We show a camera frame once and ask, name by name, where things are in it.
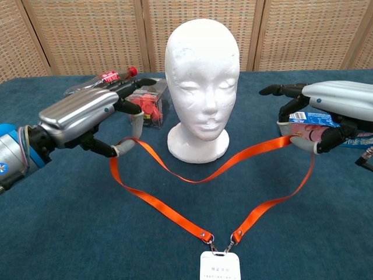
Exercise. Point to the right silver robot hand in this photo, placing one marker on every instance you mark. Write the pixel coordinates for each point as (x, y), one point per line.
(344, 99)

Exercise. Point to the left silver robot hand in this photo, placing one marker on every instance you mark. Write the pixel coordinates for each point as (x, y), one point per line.
(78, 113)

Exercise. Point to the white badge card holder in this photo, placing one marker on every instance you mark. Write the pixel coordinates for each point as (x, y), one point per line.
(220, 268)

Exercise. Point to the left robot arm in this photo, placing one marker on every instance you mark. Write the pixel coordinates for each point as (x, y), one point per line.
(11, 157)

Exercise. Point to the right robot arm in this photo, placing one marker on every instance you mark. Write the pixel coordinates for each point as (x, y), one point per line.
(365, 161)

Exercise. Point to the blue cookie box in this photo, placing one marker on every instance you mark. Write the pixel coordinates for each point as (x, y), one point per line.
(309, 128)

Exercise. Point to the cola bottle red label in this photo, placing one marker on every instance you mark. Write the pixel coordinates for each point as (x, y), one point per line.
(112, 77)

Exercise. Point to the clear box red parts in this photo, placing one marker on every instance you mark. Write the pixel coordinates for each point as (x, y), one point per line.
(151, 108)

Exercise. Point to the woven wooden folding screen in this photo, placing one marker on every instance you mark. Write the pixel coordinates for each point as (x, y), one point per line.
(87, 35)

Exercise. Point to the blue table cloth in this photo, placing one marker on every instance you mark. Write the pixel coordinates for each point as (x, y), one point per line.
(73, 218)

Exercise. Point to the white foam mannequin head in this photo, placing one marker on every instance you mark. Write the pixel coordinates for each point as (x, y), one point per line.
(201, 73)

